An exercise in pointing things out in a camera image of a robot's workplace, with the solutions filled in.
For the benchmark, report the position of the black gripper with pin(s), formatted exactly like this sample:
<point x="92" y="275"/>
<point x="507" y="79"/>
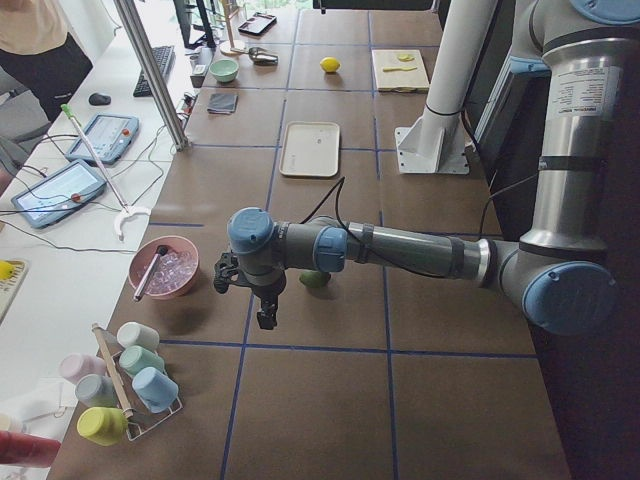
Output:
<point x="264" y="293"/>

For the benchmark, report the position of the yellow lemon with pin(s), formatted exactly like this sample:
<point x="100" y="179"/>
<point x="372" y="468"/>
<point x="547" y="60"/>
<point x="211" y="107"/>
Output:
<point x="330" y="65"/>

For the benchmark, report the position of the beige rabbit tray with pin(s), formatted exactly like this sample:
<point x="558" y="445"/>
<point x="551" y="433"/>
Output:
<point x="310" y="149"/>

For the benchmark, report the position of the white tray with lemons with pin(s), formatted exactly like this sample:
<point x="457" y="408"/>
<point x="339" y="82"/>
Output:
<point x="13" y="273"/>

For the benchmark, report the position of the black glass holder tray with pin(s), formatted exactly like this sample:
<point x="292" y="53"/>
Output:
<point x="257" y="24"/>

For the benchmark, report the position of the green lime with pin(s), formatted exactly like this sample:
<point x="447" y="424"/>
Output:
<point x="312" y="279"/>

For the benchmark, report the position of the pink bowl with ice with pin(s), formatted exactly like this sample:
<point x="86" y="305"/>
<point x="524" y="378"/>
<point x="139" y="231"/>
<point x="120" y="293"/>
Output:
<point x="174" y="273"/>

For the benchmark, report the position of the metal muddler stick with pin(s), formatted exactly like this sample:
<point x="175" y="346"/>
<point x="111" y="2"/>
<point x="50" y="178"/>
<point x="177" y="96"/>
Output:
<point x="148" y="273"/>

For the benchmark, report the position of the blue cup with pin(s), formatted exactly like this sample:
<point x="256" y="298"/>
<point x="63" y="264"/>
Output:
<point x="155" y="389"/>

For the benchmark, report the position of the white cup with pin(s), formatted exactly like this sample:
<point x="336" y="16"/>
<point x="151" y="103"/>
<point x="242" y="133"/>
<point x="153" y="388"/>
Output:
<point x="137" y="334"/>

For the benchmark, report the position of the mint cup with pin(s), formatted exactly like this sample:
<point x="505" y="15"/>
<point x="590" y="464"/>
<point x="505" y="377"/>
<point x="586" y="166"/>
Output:
<point x="135" y="358"/>

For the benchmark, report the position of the white reacher grabber stick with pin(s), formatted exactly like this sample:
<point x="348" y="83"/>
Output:
<point x="127" y="210"/>

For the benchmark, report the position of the grey cup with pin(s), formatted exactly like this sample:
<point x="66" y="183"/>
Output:
<point x="95" y="390"/>

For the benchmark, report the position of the yellow green cup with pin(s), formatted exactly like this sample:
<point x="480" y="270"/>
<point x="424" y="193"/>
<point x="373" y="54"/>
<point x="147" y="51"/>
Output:
<point x="104" y="426"/>

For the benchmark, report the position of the pink cup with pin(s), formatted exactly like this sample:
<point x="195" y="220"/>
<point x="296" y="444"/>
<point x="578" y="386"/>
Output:
<point x="76" y="366"/>

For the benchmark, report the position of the grey folded cloth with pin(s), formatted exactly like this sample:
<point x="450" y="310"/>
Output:
<point x="222" y="103"/>

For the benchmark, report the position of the blue teach pendant near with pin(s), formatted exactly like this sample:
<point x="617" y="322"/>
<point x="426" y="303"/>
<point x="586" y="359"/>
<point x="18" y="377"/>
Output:
<point x="59" y="195"/>

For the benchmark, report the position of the blue teach pendant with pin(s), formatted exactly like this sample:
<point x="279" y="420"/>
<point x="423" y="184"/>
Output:
<point x="111" y="135"/>
<point x="59" y="195"/>

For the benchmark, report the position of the blue teach pendant far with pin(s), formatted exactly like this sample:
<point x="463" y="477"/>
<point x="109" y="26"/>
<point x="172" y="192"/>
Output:
<point x="111" y="135"/>

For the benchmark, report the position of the mint green bowl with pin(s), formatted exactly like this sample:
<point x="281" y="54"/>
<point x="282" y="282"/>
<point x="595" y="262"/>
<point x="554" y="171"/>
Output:
<point x="224" y="70"/>

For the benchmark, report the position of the steel scoop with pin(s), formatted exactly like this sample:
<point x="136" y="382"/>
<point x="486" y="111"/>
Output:
<point x="262" y="57"/>

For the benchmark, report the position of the wooden mug tree stand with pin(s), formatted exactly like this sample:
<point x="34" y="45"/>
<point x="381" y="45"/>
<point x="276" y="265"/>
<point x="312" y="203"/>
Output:
<point x="230" y="46"/>

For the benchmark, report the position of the yellow plastic knife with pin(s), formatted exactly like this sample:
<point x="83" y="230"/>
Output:
<point x="399" y="69"/>

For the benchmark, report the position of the black computer mouse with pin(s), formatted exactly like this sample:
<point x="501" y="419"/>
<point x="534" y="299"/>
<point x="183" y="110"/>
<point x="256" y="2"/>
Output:
<point x="99" y="99"/>

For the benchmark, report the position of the wooden cutting board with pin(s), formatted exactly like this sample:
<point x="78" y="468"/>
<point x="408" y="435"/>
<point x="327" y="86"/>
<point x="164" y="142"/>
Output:
<point x="414" y="81"/>

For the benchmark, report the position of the red bottle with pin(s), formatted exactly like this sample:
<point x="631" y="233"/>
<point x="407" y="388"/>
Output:
<point x="24" y="450"/>

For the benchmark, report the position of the person in black trousers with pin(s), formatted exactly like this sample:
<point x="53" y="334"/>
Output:
<point x="38" y="50"/>

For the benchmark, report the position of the wire cup rack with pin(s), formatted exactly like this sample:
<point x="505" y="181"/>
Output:
<point x="140" y="420"/>

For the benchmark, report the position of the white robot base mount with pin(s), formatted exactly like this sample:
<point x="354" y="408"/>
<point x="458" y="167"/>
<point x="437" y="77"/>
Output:
<point x="435" y="143"/>

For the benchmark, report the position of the aluminium frame post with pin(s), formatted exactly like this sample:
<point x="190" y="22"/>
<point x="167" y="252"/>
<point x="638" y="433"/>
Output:
<point x="134" y="28"/>

